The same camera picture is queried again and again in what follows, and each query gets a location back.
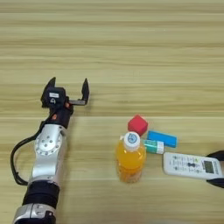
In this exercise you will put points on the red cube block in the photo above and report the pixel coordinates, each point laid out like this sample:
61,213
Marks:
137,124

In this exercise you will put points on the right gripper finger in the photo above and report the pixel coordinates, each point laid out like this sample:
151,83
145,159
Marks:
218,155
218,183

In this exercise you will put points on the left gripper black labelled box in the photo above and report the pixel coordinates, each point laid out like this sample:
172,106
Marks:
53,97

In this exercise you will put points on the blue rectangular block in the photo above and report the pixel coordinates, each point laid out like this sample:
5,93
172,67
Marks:
162,138

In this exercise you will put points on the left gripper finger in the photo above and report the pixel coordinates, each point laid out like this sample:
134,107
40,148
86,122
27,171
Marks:
85,92
51,83

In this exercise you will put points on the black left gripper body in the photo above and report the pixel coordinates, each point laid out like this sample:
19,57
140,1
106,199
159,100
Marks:
61,116

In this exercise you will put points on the white remote control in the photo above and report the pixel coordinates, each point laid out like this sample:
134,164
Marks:
189,165

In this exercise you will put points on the orange juice bottle white cap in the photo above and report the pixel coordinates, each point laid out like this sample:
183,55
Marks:
130,160

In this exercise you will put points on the green white glue stick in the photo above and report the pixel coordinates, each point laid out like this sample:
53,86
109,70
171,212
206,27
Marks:
154,146

